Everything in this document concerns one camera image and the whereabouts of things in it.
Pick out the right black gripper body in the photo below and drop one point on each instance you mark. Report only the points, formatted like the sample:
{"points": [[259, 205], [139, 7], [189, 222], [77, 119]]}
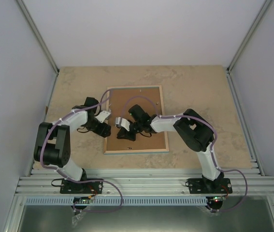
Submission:
{"points": [[139, 125]]}

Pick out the wooden picture frame with glass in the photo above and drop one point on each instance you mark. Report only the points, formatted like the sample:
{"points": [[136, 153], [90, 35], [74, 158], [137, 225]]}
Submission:
{"points": [[137, 125]]}

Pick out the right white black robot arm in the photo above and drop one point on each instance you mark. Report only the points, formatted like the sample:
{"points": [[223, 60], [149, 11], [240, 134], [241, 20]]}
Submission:
{"points": [[190, 126]]}

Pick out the aluminium corner post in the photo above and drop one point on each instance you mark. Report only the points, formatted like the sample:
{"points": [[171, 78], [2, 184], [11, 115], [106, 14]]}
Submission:
{"points": [[33, 27], [249, 35]]}

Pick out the right controller circuit board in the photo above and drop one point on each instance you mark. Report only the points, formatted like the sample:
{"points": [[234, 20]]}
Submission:
{"points": [[218, 198]]}

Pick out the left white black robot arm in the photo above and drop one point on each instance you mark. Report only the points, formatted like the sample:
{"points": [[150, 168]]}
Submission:
{"points": [[53, 142]]}

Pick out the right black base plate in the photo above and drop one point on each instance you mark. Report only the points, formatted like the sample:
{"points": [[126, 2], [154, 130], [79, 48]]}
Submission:
{"points": [[196, 186]]}

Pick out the wrist white camera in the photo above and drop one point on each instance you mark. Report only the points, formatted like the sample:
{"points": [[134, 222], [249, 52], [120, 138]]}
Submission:
{"points": [[122, 123], [103, 116]]}

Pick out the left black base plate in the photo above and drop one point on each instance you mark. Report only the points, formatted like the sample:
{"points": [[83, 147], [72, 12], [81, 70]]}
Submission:
{"points": [[92, 188]]}

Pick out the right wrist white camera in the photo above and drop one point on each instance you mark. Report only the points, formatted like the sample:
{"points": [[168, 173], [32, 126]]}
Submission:
{"points": [[122, 123]]}

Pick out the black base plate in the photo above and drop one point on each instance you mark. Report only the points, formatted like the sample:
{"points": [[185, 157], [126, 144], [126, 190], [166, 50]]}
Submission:
{"points": [[92, 188], [196, 186]]}

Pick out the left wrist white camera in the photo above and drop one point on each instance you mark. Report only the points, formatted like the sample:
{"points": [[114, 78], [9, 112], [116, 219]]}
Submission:
{"points": [[103, 116]]}

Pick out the aluminium rail platform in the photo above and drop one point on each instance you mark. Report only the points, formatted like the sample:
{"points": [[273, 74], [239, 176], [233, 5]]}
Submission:
{"points": [[147, 182]]}

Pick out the right aluminium corner post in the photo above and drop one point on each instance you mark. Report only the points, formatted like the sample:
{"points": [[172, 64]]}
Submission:
{"points": [[249, 35]]}

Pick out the controller circuit board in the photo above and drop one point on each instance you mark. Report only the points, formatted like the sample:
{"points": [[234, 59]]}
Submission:
{"points": [[218, 198], [83, 200]]}

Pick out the left aluminium corner post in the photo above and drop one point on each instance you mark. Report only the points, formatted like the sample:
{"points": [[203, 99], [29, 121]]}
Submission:
{"points": [[33, 27]]}

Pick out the left controller circuit board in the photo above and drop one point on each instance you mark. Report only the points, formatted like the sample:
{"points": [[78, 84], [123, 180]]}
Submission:
{"points": [[83, 200]]}

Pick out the grey slotted cable duct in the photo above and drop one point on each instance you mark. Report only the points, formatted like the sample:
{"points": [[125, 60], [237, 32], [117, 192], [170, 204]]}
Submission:
{"points": [[126, 201]]}

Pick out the brown cardboard backing board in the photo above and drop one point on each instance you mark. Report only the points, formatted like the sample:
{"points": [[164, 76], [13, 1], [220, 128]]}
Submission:
{"points": [[150, 99]]}

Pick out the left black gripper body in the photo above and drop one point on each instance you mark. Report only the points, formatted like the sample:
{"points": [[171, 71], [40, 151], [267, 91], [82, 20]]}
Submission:
{"points": [[101, 131]]}

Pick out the crumpled clear plastic bag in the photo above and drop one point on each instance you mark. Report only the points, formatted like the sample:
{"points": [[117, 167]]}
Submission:
{"points": [[77, 217]]}

